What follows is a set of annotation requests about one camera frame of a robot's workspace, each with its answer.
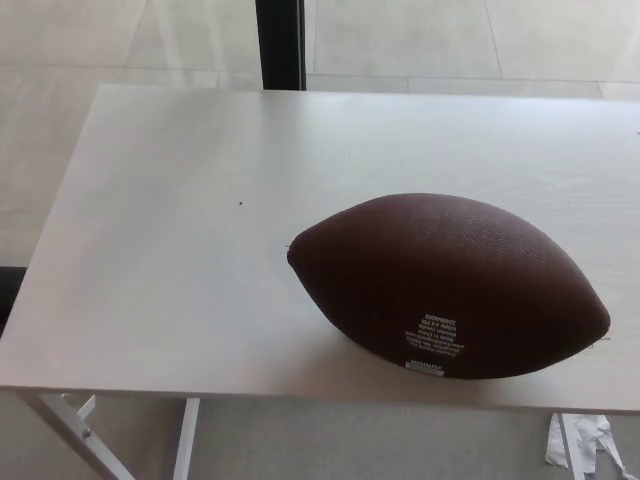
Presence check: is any white metal table frame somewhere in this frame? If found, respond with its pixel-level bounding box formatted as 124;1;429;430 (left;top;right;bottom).
18;391;202;480

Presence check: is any white metal table leg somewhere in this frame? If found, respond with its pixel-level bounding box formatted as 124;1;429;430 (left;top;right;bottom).
556;411;587;480

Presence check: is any brown leather american football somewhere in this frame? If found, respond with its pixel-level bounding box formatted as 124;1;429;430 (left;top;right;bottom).
287;193;613;386

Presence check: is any white crumpled tape scrap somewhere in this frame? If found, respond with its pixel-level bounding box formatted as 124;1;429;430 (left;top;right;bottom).
543;411;640;480

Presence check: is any black vertical post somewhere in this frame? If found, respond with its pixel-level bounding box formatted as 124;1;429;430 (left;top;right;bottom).
254;0;308;92

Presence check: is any black object at floor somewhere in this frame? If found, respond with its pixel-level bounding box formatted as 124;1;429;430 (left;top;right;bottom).
0;266;28;342

